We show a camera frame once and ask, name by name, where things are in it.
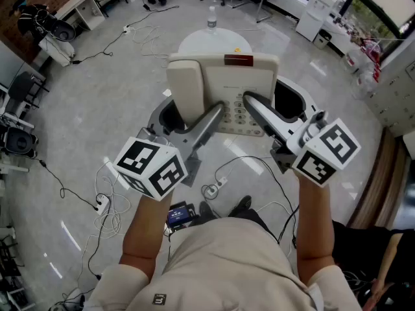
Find black cable loop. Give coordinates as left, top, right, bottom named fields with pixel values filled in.
left=213, top=155, right=300, bottom=249

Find round white table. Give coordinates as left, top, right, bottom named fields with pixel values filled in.
left=178, top=27, right=254, bottom=56

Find white desk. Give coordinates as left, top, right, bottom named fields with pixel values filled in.
left=53, top=0, right=106, bottom=32

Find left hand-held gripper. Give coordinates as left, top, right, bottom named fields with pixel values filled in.
left=112, top=96, right=226, bottom=202

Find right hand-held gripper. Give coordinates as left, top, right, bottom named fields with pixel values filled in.
left=242, top=75, right=362, bottom=188

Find person's left forearm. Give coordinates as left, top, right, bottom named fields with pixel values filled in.
left=119, top=186, right=176, bottom=283

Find person's black shoe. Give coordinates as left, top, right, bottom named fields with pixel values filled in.
left=198, top=201, right=217, bottom=222
left=228, top=195, right=253, bottom=218

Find clear water bottle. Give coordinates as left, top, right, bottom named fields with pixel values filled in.
left=206, top=6, right=219, bottom=34

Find beige desk telephone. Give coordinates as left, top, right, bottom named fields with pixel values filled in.
left=165, top=52, right=280, bottom=138

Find black round dish device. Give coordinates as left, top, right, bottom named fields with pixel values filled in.
left=4, top=126, right=38, bottom=157
left=50, top=19, right=77, bottom=42

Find pile of clear plastic bags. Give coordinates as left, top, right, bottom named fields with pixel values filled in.
left=345, top=37, right=384, bottom=92

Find white water dispenser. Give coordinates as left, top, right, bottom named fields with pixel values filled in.
left=295, top=0, right=335, bottom=42

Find person's right forearm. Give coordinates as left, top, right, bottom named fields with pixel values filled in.
left=293, top=170, right=337, bottom=288

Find white locker cabinet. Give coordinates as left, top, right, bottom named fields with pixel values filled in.
left=369, top=62, right=415, bottom=137

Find person's black trousers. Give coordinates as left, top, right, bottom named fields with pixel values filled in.
left=194, top=207, right=273, bottom=236

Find person's beige shirt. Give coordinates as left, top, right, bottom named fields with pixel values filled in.
left=86, top=217, right=361, bottom=311

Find person's right black shoe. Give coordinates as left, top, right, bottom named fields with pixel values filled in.
left=228, top=195, right=253, bottom=218

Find black waist device with screen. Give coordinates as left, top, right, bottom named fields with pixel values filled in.
left=166, top=200, right=197, bottom=231

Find person's left black shoe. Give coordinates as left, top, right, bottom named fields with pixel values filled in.
left=198, top=201, right=217, bottom=222

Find long black floor cable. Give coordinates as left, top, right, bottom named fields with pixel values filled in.
left=38, top=159, right=100, bottom=211

